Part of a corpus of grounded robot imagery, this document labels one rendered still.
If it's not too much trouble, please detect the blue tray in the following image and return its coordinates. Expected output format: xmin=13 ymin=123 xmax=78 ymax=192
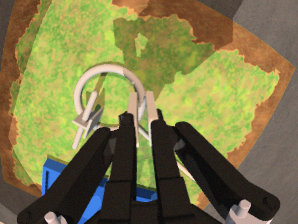
xmin=42 ymin=158 xmax=157 ymax=224

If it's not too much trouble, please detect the white ring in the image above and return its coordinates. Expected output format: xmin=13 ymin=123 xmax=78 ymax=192
xmin=73 ymin=64 xmax=146 ymax=121

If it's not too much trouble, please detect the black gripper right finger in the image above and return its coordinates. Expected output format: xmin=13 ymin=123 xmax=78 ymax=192
xmin=146 ymin=91 xmax=280 ymax=224

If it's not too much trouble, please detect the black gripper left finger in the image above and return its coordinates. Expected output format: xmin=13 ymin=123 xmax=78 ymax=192
xmin=17 ymin=92 xmax=139 ymax=224

